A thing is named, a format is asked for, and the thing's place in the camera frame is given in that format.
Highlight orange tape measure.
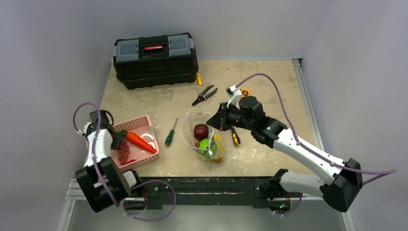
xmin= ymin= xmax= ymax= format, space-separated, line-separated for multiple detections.
xmin=241 ymin=89 xmax=251 ymax=98

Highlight red toy chili pepper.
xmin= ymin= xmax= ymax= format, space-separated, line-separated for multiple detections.
xmin=121 ymin=159 xmax=135 ymax=166

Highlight yellow handled tool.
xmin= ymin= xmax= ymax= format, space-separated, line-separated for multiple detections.
xmin=196 ymin=72 xmax=203 ymax=86

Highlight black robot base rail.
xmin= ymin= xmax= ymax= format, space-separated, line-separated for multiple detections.
xmin=124 ymin=177 xmax=301 ymax=212

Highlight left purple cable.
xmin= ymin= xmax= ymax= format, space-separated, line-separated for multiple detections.
xmin=72 ymin=103 xmax=120 ymax=208

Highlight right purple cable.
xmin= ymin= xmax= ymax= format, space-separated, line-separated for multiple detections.
xmin=236 ymin=73 xmax=398 ymax=186

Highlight pink toy grape bunch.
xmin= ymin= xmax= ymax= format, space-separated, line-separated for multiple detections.
xmin=117 ymin=140 xmax=130 ymax=165

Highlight orange toy carrot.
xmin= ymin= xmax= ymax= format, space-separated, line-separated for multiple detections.
xmin=126 ymin=131 xmax=157 ymax=154

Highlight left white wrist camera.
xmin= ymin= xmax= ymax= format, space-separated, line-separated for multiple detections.
xmin=76 ymin=122 xmax=91 ymax=136

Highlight pink perforated plastic basket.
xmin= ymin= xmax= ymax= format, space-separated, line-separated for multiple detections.
xmin=111 ymin=115 xmax=159 ymax=172

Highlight yellow black handled screwdriver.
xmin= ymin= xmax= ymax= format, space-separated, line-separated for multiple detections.
xmin=230 ymin=127 xmax=241 ymax=147

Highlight black handled pliers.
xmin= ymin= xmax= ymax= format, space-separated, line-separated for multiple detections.
xmin=191 ymin=85 xmax=218 ymax=106

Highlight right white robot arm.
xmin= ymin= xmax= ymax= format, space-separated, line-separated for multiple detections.
xmin=206 ymin=96 xmax=363 ymax=212

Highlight clear zip top bag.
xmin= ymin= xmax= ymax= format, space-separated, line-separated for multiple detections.
xmin=181 ymin=108 xmax=225 ymax=164

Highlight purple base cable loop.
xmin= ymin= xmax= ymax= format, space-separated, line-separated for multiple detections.
xmin=123 ymin=180 xmax=177 ymax=222

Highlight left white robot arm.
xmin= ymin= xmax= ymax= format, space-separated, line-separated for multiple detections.
xmin=75 ymin=110 xmax=143 ymax=213

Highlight green handled screwdriver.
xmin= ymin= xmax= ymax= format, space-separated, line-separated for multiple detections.
xmin=165 ymin=118 xmax=178 ymax=147

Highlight black plastic toolbox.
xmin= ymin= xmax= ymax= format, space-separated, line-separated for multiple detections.
xmin=113 ymin=33 xmax=199 ymax=90

